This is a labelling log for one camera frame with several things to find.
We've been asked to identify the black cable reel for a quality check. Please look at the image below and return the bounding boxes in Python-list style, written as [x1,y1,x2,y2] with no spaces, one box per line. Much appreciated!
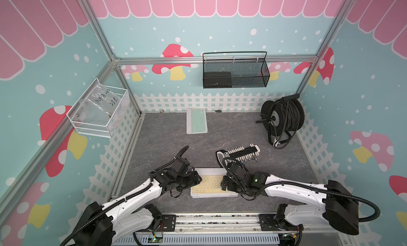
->
[256,93,305,150]

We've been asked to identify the green key keyboard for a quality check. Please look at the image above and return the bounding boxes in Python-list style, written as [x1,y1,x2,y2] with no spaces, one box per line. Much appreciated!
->
[187,108,208,135]

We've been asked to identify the black box in basket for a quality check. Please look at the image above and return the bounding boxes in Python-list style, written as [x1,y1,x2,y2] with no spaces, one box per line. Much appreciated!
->
[202,72,233,89]

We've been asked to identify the black wire mesh basket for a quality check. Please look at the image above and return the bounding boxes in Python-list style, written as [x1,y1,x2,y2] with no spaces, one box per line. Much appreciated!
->
[202,52,270,89]

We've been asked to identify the plastic bag in basket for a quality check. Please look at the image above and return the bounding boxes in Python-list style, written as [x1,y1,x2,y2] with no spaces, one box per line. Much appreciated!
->
[82,83,122,118]

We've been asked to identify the clear wire wall basket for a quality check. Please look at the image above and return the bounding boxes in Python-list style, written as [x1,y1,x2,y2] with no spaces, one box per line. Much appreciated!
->
[66,78,130,138]

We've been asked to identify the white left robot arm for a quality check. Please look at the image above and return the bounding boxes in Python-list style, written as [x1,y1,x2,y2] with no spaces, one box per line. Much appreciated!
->
[61,157,202,246]

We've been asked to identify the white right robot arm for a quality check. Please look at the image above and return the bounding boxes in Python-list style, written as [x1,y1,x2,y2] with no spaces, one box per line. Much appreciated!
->
[219,158,381,235]

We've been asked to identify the yellow key white keyboard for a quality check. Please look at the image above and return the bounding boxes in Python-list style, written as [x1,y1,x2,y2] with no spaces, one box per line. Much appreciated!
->
[190,168,238,198]

